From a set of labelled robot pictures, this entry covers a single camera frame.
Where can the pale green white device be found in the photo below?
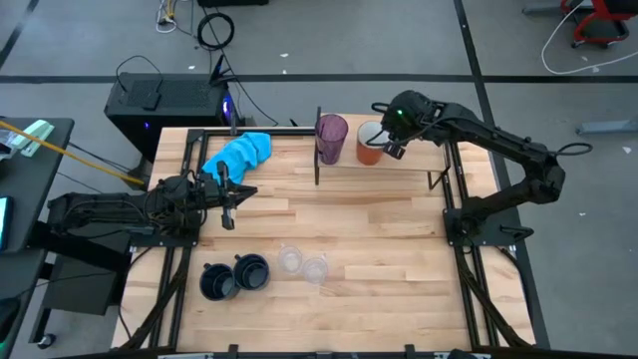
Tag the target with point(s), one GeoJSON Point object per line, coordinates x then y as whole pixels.
{"type": "Point", "coordinates": [37, 133]}

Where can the purple faceted plastic tumbler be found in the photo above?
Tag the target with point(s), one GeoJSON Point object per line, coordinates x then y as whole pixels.
{"type": "Point", "coordinates": [331, 144]}

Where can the grey floor beam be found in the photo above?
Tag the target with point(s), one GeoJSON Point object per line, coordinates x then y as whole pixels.
{"type": "Point", "coordinates": [541, 7]}
{"type": "Point", "coordinates": [608, 127]}

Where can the wooden shelf black frame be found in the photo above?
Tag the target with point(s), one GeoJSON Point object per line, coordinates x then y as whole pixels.
{"type": "Point", "coordinates": [416, 159]}

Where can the blue cloth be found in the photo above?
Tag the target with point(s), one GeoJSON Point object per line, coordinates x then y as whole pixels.
{"type": "Point", "coordinates": [241, 152]}

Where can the black rolling cart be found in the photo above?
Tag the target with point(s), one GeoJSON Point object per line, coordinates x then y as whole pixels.
{"type": "Point", "coordinates": [80, 286]}

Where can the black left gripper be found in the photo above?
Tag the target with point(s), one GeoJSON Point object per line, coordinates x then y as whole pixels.
{"type": "Point", "coordinates": [212, 192]}

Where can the orange mug white inside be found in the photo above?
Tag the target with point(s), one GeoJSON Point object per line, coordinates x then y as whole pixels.
{"type": "Point", "coordinates": [369, 155]}

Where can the black aluminium table frame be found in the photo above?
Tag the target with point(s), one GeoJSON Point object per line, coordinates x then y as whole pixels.
{"type": "Point", "coordinates": [289, 132]}

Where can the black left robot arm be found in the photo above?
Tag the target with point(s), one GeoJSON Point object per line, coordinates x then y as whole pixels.
{"type": "Point", "coordinates": [99, 209]}

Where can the clear glass cup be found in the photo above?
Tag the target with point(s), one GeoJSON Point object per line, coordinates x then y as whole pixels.
{"type": "Point", "coordinates": [315, 270]}
{"type": "Point", "coordinates": [290, 259]}

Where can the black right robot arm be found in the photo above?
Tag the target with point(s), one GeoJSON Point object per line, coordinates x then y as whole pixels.
{"type": "Point", "coordinates": [498, 139]}

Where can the black side desk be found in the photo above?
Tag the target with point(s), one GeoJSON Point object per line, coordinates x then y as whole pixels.
{"type": "Point", "coordinates": [40, 199]}

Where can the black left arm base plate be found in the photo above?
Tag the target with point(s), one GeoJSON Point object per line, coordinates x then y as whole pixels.
{"type": "Point", "coordinates": [149, 242]}

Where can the yellow rod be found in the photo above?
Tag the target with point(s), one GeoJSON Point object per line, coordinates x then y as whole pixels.
{"type": "Point", "coordinates": [75, 155]}

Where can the dark blue mug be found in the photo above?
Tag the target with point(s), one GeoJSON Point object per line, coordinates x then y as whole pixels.
{"type": "Point", "coordinates": [219, 283]}
{"type": "Point", "coordinates": [251, 273]}

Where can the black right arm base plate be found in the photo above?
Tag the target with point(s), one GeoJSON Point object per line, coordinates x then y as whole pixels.
{"type": "Point", "coordinates": [503, 224]}

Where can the black computer tower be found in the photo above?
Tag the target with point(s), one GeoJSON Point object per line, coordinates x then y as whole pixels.
{"type": "Point", "coordinates": [174, 107]}

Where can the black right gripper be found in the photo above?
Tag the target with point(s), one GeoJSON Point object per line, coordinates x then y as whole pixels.
{"type": "Point", "coordinates": [406, 117]}

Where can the tablet with lit screen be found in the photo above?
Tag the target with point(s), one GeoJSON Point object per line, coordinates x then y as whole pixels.
{"type": "Point", "coordinates": [4, 222]}

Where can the black wifi antenna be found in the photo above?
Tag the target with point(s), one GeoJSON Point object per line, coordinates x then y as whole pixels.
{"type": "Point", "coordinates": [218, 70]}

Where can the red chair base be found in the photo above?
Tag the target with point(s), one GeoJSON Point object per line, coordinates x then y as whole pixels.
{"type": "Point", "coordinates": [613, 7]}

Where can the black floor box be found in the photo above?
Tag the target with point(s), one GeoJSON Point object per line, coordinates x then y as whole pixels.
{"type": "Point", "coordinates": [231, 2]}

